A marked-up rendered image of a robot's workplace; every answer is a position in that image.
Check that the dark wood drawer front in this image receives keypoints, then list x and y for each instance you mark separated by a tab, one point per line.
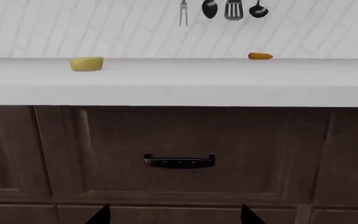
179	151

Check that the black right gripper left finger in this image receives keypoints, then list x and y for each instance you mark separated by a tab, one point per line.
102	215

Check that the dark wood cabinet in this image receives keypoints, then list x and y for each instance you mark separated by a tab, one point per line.
346	163

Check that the yellow cheese wedge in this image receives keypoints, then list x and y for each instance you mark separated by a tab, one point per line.
86	63

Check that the metal carving fork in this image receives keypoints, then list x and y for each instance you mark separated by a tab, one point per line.
183	11

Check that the black ladle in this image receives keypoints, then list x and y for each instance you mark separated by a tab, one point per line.
258	9

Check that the orange corn cob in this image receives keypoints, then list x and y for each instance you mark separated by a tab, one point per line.
259	56

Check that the black hanging spoon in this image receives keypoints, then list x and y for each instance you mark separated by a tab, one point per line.
210	8

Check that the black slotted spatula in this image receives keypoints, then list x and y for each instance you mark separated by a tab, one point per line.
233	9

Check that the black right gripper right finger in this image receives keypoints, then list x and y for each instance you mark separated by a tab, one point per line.
250	215

